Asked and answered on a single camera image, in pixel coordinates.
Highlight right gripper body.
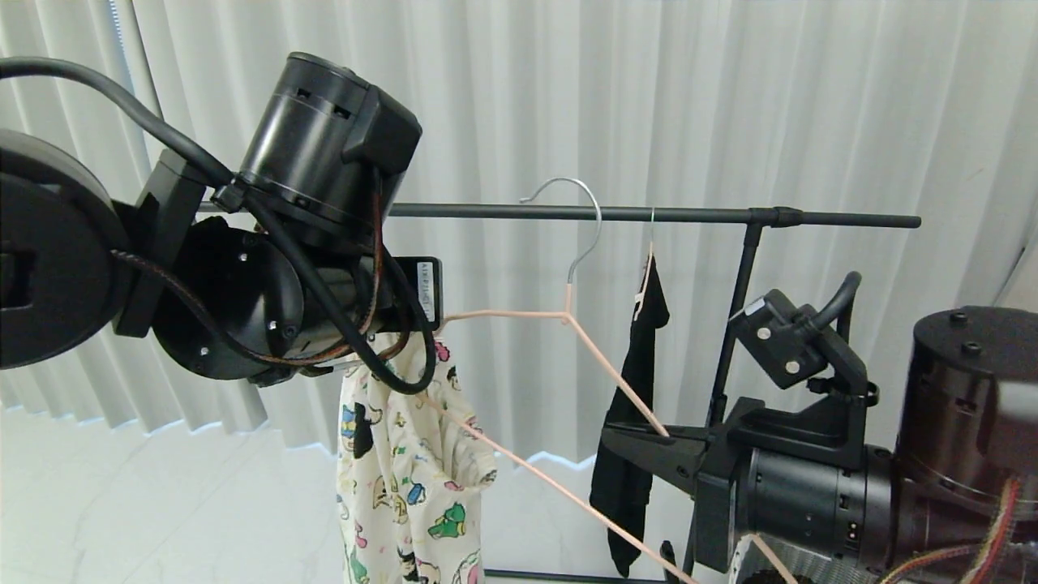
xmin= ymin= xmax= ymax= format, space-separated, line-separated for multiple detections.
xmin=693 ymin=430 xmax=893 ymax=573

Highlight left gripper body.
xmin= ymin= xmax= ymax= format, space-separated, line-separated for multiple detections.
xmin=388 ymin=255 xmax=444 ymax=333

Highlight black garment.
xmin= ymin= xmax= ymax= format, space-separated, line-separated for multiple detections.
xmin=590 ymin=255 xmax=671 ymax=578

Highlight cream printed garment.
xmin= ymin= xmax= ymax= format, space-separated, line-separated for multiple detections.
xmin=335 ymin=328 xmax=500 ymax=584

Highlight pink clothes hanger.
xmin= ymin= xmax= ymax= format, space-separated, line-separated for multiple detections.
xmin=633 ymin=209 xmax=658 ymax=321
xmin=418 ymin=177 xmax=800 ymax=584

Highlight white laundry basket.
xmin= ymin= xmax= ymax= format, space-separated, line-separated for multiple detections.
xmin=726 ymin=531 xmax=889 ymax=584

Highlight black clothes rack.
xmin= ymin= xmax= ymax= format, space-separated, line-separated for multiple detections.
xmin=197 ymin=201 xmax=923 ymax=584

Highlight white curtain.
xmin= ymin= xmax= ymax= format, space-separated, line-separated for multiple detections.
xmin=0 ymin=0 xmax=1038 ymax=479

